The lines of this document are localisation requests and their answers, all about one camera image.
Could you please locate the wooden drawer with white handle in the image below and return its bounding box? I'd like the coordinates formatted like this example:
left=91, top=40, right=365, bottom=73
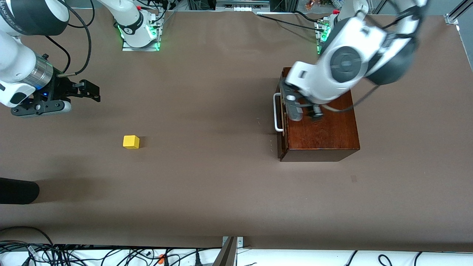
left=273, top=70, right=289, bottom=159

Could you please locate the yellow wooden cube block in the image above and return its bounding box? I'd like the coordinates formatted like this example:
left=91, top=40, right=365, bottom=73
left=123, top=135, right=141, bottom=150

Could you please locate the dark brown wooden cabinet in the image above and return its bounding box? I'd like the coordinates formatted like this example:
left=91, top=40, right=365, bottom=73
left=278, top=66, right=361, bottom=162

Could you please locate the white power strip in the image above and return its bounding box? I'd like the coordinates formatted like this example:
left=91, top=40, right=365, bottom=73
left=215, top=0, right=271, bottom=12

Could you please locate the black cylindrical object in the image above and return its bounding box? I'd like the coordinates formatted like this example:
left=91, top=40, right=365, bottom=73
left=0, top=177, right=40, bottom=205

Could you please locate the grey aluminium profile bar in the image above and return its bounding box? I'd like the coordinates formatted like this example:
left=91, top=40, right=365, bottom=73
left=212, top=236, right=244, bottom=266

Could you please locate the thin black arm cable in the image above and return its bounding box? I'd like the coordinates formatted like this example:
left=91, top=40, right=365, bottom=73
left=45, top=35, right=72, bottom=73

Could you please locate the black cable with silver plug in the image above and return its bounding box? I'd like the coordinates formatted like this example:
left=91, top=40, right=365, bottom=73
left=55, top=0, right=92, bottom=77

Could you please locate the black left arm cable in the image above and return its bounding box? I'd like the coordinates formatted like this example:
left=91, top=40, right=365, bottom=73
left=321, top=0, right=426, bottom=113

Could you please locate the long black table cable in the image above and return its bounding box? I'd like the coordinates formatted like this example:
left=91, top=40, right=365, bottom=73
left=256, top=14, right=326, bottom=33

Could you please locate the looping black arm cable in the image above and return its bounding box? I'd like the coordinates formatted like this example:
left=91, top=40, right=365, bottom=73
left=67, top=0, right=96, bottom=28

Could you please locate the short black table cable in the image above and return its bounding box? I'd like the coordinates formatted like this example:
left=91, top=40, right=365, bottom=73
left=294, top=10, right=322, bottom=23

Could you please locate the black floor cable loop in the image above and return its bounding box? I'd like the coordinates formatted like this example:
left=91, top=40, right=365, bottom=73
left=0, top=226, right=55, bottom=246

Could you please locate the silver aluminium frame profile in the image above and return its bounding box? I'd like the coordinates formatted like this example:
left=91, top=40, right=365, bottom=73
left=445, top=0, right=473, bottom=26

